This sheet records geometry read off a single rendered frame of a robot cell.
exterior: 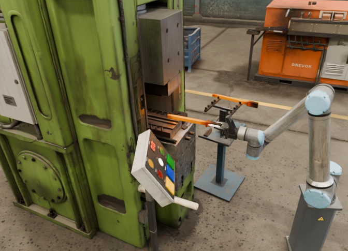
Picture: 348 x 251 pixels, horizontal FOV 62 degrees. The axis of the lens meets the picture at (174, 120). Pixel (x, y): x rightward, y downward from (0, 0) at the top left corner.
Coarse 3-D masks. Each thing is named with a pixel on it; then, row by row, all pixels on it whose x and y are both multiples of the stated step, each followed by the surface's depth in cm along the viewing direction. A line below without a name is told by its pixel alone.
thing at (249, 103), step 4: (212, 96) 267; (216, 96) 265; (220, 96) 262; (224, 96) 262; (232, 100) 257; (236, 100) 255; (240, 100) 254; (244, 100) 253; (244, 104) 252; (248, 104) 250; (252, 104) 249; (256, 104) 247
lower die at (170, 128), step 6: (150, 114) 223; (156, 114) 224; (162, 114) 224; (150, 120) 217; (156, 120) 216; (174, 120) 214; (168, 126) 209; (174, 126) 208; (180, 126) 219; (162, 132) 206; (168, 132) 203; (174, 132) 210
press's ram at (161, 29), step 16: (144, 16) 168; (160, 16) 166; (176, 16) 176; (144, 32) 167; (160, 32) 163; (176, 32) 180; (144, 48) 172; (160, 48) 168; (176, 48) 185; (144, 64) 178; (160, 64) 173; (176, 64) 189; (144, 80) 184; (160, 80) 178
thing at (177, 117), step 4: (168, 116) 211; (172, 116) 209; (176, 116) 208; (180, 116) 208; (180, 120) 207; (184, 120) 206; (188, 120) 204; (192, 120) 203; (196, 120) 202; (200, 120) 202; (208, 120) 200; (200, 124) 201; (204, 124) 200; (216, 124) 196; (220, 124) 195
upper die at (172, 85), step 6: (180, 72) 198; (174, 78) 191; (180, 78) 200; (144, 84) 192; (150, 84) 190; (156, 84) 187; (168, 84) 185; (174, 84) 193; (180, 84) 203; (150, 90) 192; (156, 90) 190; (162, 90) 188; (168, 90) 186; (174, 90) 195
